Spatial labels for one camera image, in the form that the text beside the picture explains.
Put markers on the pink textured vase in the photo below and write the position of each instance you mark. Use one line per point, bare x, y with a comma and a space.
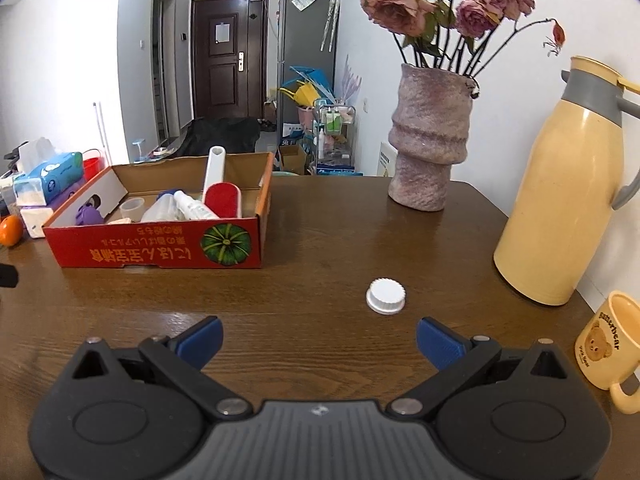
430, 135

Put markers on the blue yellow plastic items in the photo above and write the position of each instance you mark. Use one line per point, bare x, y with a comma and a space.
302, 87

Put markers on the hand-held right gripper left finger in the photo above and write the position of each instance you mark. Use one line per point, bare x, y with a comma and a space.
200, 342

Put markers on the white nasal spray bottle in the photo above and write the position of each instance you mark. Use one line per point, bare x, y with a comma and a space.
195, 207

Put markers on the blue ridged cap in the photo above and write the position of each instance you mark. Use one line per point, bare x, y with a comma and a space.
167, 193

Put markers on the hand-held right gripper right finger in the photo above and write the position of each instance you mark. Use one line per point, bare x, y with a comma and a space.
440, 342

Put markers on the red and white lint brush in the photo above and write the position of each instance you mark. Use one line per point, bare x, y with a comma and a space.
224, 200

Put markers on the white folded umbrella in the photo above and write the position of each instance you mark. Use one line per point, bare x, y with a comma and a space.
330, 17

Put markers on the yellow bear mug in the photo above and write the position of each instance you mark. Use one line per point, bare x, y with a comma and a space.
607, 345

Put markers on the white pole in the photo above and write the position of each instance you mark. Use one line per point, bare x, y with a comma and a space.
99, 130

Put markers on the purple tissue pack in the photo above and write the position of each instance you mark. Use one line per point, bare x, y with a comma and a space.
40, 217

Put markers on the purple wall decoration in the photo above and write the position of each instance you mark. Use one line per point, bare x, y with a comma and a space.
350, 82

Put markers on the translucent plastic swab box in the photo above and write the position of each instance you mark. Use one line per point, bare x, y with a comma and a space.
160, 210

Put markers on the black stand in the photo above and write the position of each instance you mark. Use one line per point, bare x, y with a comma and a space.
15, 152

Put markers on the white ridged cap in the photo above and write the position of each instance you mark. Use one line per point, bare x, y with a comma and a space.
385, 297

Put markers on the small brown cardboard box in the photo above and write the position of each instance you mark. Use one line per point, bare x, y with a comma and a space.
292, 159

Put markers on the blue printed box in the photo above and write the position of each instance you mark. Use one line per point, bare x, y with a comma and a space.
340, 170

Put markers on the purple ridged cap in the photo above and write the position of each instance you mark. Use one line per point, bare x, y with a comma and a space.
89, 214

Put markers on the blue tissue pack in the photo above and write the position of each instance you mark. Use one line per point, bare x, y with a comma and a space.
50, 175

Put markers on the red plastic cup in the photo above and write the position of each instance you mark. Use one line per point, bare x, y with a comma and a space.
92, 166

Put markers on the dried pink rose bouquet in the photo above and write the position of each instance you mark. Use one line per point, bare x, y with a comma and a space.
400, 5

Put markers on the red cardboard box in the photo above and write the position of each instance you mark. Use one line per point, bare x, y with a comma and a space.
150, 245

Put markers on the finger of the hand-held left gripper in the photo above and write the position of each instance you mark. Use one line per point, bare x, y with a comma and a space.
7, 276

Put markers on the dark brown door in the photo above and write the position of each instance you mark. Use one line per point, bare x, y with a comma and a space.
227, 60

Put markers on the yellow thermos jug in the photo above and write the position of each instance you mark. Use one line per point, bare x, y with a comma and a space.
560, 200

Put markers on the pink bucket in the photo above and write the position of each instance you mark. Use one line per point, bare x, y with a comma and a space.
306, 115

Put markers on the grey fridge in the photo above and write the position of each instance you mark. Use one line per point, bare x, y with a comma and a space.
305, 30

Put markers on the clear food container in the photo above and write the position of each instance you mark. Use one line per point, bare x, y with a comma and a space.
6, 192

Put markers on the orange fruit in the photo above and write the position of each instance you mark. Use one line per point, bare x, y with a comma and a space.
10, 231

